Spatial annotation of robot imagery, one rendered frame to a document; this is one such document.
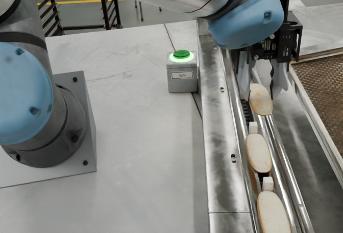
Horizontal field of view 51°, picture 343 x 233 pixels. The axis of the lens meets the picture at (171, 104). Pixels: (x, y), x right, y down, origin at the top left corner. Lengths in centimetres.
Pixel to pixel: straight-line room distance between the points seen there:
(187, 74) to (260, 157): 30
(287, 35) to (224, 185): 23
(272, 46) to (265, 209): 22
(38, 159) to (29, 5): 24
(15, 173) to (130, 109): 28
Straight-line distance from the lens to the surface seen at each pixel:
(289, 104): 82
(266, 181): 55
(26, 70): 47
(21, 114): 47
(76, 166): 67
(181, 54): 83
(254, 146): 62
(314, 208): 60
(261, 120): 71
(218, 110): 71
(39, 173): 68
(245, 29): 35
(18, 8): 52
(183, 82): 84
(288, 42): 51
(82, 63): 106
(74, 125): 62
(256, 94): 63
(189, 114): 77
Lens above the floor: 125
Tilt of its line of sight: 32 degrees down
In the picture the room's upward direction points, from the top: 5 degrees counter-clockwise
